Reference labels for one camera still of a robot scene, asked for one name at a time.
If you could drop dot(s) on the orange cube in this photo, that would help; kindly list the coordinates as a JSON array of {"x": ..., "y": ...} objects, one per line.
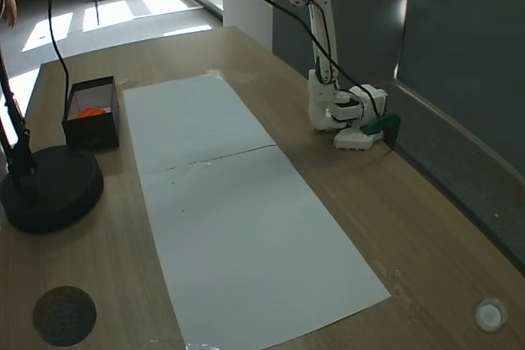
[{"x": 91, "y": 112}]

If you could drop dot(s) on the dark brown open box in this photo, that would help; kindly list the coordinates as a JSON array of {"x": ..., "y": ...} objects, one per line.
[{"x": 92, "y": 130}]

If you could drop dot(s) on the person's hand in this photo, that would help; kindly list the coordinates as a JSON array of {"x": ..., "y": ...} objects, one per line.
[{"x": 9, "y": 5}]

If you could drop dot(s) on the white paper sheet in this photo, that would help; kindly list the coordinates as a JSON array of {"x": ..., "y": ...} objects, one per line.
[
  {"x": 188, "y": 120},
  {"x": 262, "y": 251}
]

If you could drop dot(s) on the black lamp pole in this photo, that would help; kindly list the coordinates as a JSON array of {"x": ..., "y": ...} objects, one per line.
[{"x": 18, "y": 137}]

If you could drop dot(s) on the black round lamp base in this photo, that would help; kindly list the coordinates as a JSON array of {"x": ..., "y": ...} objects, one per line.
[{"x": 51, "y": 190}]

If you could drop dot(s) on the green table clamp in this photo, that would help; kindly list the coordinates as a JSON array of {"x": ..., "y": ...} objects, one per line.
[{"x": 387, "y": 124}]

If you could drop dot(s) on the grey desk partition panel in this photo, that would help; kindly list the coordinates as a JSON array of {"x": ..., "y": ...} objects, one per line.
[{"x": 463, "y": 79}]

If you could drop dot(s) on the white round desk cap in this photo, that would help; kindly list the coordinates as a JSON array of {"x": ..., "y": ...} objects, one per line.
[{"x": 490, "y": 314}]

